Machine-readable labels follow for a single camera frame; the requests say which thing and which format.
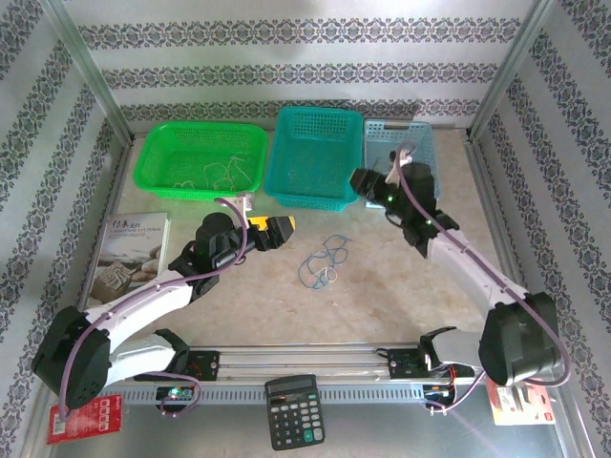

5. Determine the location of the blue thin cable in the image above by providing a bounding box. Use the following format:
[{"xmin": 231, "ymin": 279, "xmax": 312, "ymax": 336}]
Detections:
[{"xmin": 298, "ymin": 233, "xmax": 353, "ymax": 291}]

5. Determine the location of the pale cream thin cable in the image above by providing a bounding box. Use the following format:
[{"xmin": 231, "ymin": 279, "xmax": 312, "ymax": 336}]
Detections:
[
  {"xmin": 227, "ymin": 151, "xmax": 255, "ymax": 191},
  {"xmin": 172, "ymin": 160, "xmax": 230, "ymax": 191}
]

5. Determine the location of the green plastic basket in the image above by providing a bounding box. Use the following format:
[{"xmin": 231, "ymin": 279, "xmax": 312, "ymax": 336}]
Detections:
[{"xmin": 132, "ymin": 121, "xmax": 270, "ymax": 202}]

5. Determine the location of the light blue plastic basket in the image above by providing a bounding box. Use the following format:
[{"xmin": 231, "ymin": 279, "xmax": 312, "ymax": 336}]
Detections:
[{"xmin": 363, "ymin": 118, "xmax": 443, "ymax": 210}]

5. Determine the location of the teal plastic basket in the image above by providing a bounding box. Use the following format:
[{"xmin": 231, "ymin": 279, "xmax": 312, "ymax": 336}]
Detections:
[{"xmin": 263, "ymin": 106, "xmax": 365, "ymax": 214}]

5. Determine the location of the grey cover book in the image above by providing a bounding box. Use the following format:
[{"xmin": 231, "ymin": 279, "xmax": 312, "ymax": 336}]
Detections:
[{"xmin": 85, "ymin": 212, "xmax": 171, "ymax": 309}]

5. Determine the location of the circuit board with LED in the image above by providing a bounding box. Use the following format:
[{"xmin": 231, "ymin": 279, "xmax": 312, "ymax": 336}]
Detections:
[
  {"xmin": 423, "ymin": 381, "xmax": 457, "ymax": 406},
  {"xmin": 156, "ymin": 385, "xmax": 198, "ymax": 406}
]

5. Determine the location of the black calculator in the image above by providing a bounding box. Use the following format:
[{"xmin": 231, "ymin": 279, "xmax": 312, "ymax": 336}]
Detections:
[{"xmin": 263, "ymin": 374, "xmax": 327, "ymax": 452}]

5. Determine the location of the red card package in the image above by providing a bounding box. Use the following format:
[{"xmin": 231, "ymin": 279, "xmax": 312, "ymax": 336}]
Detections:
[{"xmin": 46, "ymin": 393, "xmax": 124, "ymax": 446}]

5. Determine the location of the red package with USB stick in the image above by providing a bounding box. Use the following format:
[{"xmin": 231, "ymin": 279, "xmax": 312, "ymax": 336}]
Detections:
[{"xmin": 485, "ymin": 379, "xmax": 558, "ymax": 427}]

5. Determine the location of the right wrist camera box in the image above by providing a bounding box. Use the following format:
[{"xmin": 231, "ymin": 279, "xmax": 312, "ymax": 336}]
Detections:
[{"xmin": 385, "ymin": 147, "xmax": 417, "ymax": 186}]

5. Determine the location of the aluminium side rail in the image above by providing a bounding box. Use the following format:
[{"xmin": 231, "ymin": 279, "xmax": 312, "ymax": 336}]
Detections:
[
  {"xmin": 66, "ymin": 137, "xmax": 133, "ymax": 348},
  {"xmin": 465, "ymin": 136, "xmax": 545, "ymax": 343}
]

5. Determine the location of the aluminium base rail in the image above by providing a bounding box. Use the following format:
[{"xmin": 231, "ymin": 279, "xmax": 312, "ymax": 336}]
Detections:
[{"xmin": 45, "ymin": 343, "xmax": 559, "ymax": 383}]

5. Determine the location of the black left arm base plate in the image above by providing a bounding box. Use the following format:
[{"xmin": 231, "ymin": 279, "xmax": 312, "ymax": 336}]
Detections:
[{"xmin": 133, "ymin": 350, "xmax": 221, "ymax": 383}]

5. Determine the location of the grey slotted cable duct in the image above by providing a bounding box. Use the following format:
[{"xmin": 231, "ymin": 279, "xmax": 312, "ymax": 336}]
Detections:
[{"xmin": 61, "ymin": 384, "xmax": 426, "ymax": 405}]

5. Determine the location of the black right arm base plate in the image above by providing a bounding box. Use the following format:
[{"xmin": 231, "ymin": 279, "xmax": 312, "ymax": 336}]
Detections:
[{"xmin": 387, "ymin": 347, "xmax": 476, "ymax": 381}]

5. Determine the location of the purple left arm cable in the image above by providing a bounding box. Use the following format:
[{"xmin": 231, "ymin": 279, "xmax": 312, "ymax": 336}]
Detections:
[{"xmin": 57, "ymin": 198, "xmax": 249, "ymax": 424}]

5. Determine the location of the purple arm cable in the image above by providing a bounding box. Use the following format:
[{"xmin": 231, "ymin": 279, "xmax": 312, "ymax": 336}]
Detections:
[
  {"xmin": 393, "ymin": 140, "xmax": 573, "ymax": 415},
  {"xmin": 57, "ymin": 198, "xmax": 249, "ymax": 424}
]

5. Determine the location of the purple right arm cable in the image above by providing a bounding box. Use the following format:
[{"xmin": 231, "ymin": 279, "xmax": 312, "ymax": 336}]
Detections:
[{"xmin": 393, "ymin": 140, "xmax": 573, "ymax": 415}]

